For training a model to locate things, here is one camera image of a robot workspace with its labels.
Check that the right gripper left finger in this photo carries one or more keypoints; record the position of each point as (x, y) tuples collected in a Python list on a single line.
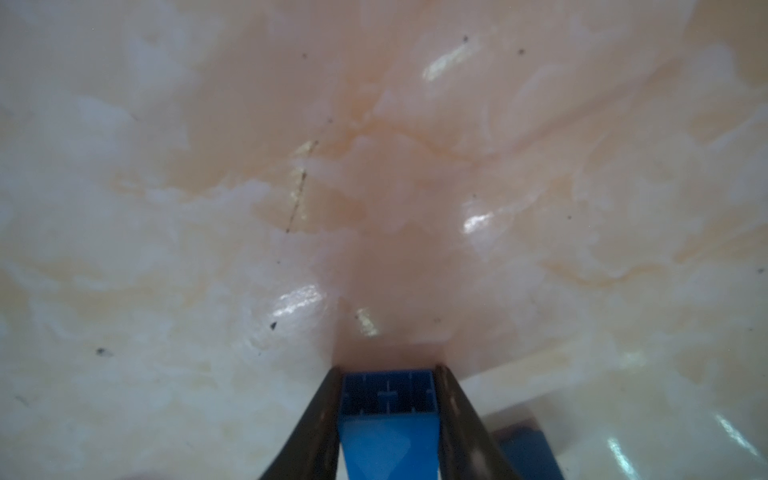
[(312, 449)]

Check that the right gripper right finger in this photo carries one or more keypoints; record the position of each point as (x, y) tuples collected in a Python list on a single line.
[(466, 450)]

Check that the small blue lego brick right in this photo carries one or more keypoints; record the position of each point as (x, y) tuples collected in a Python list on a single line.
[(529, 453)]

